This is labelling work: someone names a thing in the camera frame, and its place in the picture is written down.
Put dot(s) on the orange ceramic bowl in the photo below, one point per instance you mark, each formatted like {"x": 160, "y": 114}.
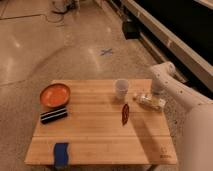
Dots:
{"x": 55, "y": 95}

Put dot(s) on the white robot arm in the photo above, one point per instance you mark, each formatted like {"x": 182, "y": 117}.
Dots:
{"x": 197, "y": 141}

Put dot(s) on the red chili pepper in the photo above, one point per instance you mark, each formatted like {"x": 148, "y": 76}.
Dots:
{"x": 125, "y": 114}

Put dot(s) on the black white striped block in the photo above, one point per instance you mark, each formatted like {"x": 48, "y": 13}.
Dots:
{"x": 53, "y": 115}

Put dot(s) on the wooden table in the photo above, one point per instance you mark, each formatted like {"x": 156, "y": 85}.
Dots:
{"x": 94, "y": 132}

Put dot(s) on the white object with cables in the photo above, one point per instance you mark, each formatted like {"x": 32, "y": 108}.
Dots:
{"x": 63, "y": 6}

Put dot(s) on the translucent plastic cup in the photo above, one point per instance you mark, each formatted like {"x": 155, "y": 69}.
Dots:
{"x": 121, "y": 88}

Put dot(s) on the black box on floor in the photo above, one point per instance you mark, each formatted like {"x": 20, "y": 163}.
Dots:
{"x": 130, "y": 30}

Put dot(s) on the long bench rail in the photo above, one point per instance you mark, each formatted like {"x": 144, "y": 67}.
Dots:
{"x": 188, "y": 61}

